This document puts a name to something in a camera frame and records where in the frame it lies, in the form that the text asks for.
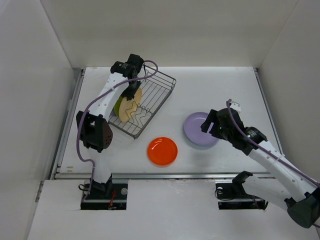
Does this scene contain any yellow plate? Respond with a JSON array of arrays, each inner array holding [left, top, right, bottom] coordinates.
[[118, 87, 143, 123]]

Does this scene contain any light purple plate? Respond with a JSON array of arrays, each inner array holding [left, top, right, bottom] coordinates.
[[183, 112, 219, 147]]

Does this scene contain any orange plate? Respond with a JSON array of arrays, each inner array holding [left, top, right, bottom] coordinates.
[[147, 137, 178, 167]]

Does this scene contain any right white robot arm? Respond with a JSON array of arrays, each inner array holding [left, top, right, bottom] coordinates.
[[200, 106, 320, 229]]

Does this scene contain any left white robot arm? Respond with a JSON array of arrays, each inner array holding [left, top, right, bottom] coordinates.
[[76, 53, 147, 199]]

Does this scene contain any green plate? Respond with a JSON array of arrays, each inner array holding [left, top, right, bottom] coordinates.
[[113, 96, 123, 117]]

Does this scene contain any grey wire dish rack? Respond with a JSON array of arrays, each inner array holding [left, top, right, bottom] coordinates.
[[108, 71, 177, 139]]

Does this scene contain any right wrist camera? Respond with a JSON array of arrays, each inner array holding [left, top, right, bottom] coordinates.
[[229, 100, 241, 113]]

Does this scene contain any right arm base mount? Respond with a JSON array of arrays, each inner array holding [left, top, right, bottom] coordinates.
[[214, 182, 269, 210]]

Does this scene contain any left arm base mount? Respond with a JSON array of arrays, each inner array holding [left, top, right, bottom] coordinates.
[[78, 182, 128, 211]]

